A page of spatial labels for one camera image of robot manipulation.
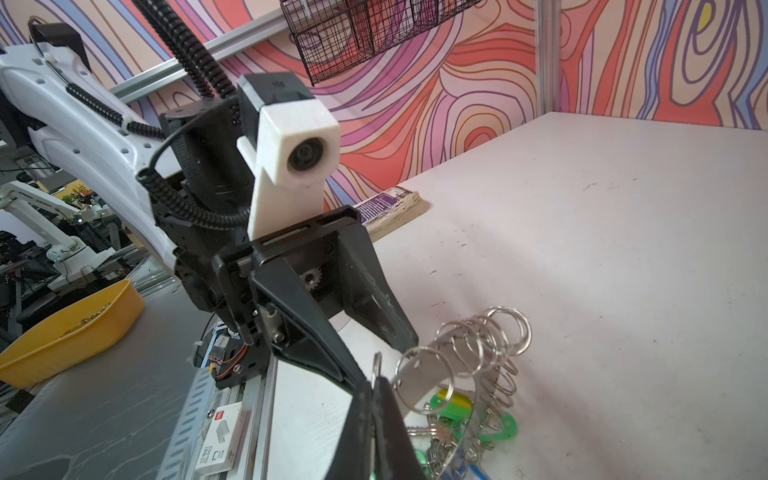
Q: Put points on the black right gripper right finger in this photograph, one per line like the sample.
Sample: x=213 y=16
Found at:
x=393 y=451

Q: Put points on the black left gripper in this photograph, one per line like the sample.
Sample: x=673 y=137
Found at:
x=283 y=289

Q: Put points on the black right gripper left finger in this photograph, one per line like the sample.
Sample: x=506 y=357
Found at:
x=353 y=455

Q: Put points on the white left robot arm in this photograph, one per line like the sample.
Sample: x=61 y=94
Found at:
x=228 y=193

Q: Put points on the white staples box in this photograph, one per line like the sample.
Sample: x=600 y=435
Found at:
x=222 y=444

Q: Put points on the yellow plastic tray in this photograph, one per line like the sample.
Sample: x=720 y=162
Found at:
x=72 y=335

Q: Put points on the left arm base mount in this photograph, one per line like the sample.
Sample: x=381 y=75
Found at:
x=226 y=359

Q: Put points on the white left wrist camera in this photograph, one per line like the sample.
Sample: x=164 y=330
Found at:
x=291 y=142

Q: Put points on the black wire basket left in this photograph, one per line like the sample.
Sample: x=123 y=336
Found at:
x=333 y=36

